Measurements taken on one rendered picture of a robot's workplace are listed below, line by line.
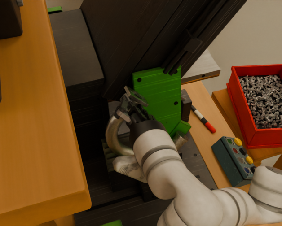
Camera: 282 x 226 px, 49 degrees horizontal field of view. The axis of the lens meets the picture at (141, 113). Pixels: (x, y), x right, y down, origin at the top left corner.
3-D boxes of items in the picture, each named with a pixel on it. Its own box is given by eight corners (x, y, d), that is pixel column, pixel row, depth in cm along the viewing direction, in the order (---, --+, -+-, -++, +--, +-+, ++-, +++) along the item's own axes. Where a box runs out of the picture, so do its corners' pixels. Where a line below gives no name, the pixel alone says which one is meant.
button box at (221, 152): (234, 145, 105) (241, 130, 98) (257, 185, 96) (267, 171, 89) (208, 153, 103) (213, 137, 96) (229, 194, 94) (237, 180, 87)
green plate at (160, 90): (170, 115, 89) (167, 49, 77) (181, 133, 83) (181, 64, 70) (131, 126, 87) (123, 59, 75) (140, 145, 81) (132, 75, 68)
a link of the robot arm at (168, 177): (161, 136, 51) (134, 174, 54) (203, 212, 39) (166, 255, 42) (192, 145, 54) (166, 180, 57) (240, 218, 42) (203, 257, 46)
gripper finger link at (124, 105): (125, 110, 59) (131, 103, 65) (118, 104, 59) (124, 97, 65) (117, 120, 60) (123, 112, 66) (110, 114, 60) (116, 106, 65)
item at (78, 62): (95, 87, 117) (81, 7, 90) (116, 153, 99) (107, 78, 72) (46, 98, 114) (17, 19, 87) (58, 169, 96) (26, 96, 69)
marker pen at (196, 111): (189, 108, 111) (189, 106, 109) (192, 106, 111) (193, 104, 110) (212, 134, 104) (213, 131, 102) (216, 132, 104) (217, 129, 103)
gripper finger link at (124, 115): (138, 122, 59) (140, 118, 62) (120, 106, 59) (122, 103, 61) (130, 130, 60) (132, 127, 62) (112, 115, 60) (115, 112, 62)
